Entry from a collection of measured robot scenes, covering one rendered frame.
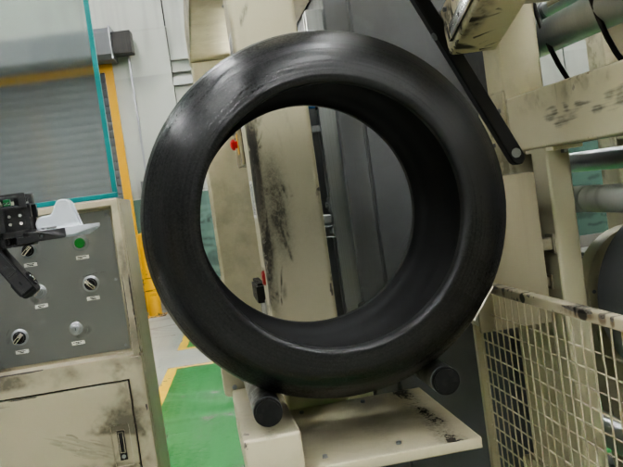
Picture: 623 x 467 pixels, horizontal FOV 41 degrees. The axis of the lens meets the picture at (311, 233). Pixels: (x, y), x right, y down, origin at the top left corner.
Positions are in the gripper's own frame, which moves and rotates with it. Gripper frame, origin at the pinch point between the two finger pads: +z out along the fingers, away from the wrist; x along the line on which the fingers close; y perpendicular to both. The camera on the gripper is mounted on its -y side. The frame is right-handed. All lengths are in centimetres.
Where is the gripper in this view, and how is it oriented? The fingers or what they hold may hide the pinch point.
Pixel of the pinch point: (92, 230)
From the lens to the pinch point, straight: 134.0
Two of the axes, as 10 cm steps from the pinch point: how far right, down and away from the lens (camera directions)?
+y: -1.4, -9.9, -0.5
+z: 9.8, -1.5, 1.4
